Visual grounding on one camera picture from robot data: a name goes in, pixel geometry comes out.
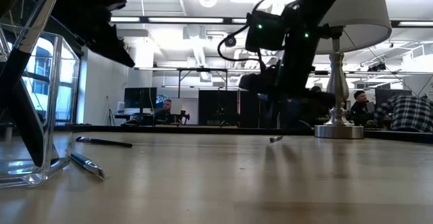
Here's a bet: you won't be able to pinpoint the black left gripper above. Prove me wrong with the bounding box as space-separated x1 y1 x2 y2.
23 0 136 69

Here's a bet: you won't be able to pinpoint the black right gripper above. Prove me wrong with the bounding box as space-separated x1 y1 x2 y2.
269 66 336 131

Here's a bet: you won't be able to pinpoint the large fluffy powder brush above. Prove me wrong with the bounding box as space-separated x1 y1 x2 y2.
0 0 62 112

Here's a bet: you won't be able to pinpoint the clear acrylic organizer box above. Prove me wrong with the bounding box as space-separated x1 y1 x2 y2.
0 22 81 188

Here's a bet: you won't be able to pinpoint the white shade silver table lamp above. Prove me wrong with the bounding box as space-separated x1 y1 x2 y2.
313 0 393 140

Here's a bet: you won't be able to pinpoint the person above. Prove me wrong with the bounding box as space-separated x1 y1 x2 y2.
154 99 174 125
374 94 433 133
349 89 375 125

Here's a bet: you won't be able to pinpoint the dark framed window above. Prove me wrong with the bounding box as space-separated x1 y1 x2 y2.
20 30 81 124

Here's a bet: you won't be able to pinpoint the black computer monitor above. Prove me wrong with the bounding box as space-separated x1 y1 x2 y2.
123 87 158 110
374 88 413 107

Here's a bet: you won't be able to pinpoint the black partition panels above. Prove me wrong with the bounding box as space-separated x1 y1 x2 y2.
198 88 261 129

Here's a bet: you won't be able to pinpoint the long ceiling light bar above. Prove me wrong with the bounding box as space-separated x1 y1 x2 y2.
110 15 433 28

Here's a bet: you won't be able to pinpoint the thin black pencil left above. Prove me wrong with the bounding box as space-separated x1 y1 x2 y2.
75 135 134 149

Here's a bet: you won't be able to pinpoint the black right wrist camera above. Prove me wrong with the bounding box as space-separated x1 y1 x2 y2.
238 72 270 93

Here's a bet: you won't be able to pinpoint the black ceiling camera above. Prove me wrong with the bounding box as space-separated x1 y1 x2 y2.
224 33 237 49

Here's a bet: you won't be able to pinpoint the black camera cable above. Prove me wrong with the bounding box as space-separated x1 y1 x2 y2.
217 0 305 63

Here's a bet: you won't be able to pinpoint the black metal frame stand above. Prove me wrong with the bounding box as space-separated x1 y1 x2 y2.
176 66 229 127

